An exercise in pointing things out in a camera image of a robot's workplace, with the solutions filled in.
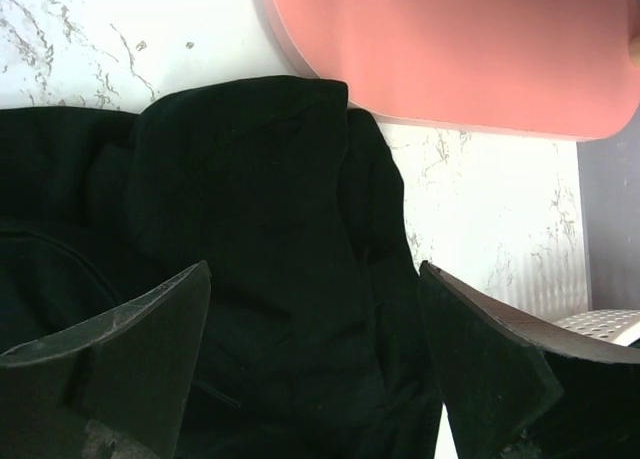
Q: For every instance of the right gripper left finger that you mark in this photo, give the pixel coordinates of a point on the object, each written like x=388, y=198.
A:
x=113, y=386

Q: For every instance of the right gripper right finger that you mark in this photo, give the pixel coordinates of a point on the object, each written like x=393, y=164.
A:
x=516, y=386

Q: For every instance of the black t shirt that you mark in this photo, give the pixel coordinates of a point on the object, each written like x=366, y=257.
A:
x=314, y=345

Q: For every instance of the white plastic laundry basket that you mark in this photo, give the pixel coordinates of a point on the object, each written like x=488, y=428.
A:
x=620, y=327

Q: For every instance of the pink two-tier shelf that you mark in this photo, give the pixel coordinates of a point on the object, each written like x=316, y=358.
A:
x=558, y=68

